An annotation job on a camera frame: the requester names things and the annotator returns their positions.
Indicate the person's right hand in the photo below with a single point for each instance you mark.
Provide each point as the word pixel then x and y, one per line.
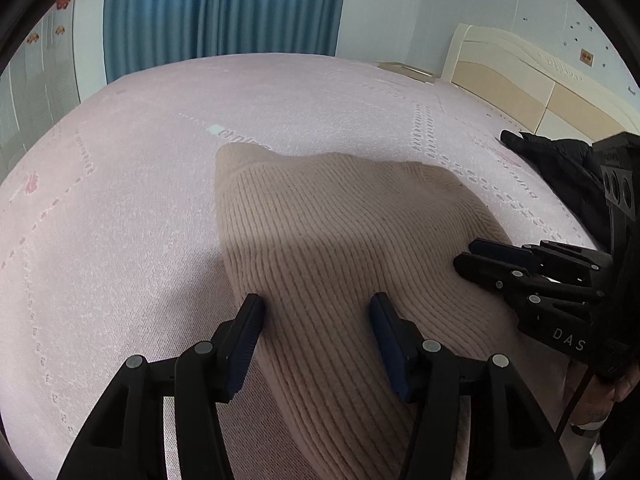
pixel 597 400

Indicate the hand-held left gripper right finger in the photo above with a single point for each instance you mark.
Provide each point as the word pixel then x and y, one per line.
pixel 389 347

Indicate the white wardrobe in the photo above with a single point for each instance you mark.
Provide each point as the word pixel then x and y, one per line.
pixel 40 85

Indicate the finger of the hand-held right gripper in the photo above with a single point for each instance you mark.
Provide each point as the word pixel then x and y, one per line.
pixel 495 248
pixel 480 267

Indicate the blue curtain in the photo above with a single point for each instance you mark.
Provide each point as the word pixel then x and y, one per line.
pixel 225 10

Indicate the cream wooden headboard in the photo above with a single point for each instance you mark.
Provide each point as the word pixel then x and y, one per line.
pixel 505 75

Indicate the black garment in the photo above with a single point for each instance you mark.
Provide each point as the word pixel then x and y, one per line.
pixel 560 170

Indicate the wall socket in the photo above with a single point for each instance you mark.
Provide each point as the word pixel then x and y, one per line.
pixel 586 57

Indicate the beige knit sweater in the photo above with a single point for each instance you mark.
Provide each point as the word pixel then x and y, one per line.
pixel 325 240

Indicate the pink patterned bed cover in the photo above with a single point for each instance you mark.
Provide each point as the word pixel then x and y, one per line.
pixel 125 210

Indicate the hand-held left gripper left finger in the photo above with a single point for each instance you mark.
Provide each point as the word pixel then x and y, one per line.
pixel 245 350

